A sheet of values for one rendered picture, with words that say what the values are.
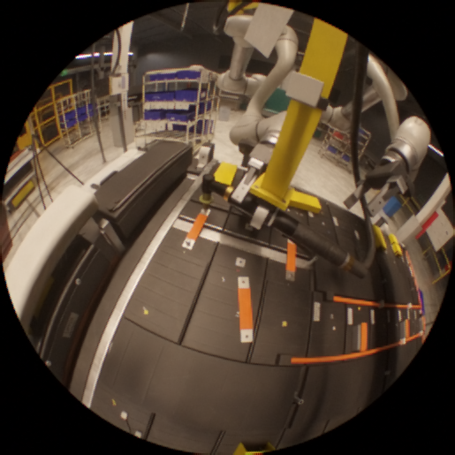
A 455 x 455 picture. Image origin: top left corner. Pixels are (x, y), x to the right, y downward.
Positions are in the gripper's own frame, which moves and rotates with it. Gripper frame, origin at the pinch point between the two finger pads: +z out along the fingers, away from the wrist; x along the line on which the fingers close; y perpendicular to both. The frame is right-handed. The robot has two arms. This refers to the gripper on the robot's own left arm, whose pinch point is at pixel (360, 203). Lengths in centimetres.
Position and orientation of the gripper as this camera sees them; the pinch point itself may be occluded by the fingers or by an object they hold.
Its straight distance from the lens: 41.4
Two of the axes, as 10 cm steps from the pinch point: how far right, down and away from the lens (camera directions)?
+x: -3.5, 2.2, -9.1
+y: -6.6, -7.5, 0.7
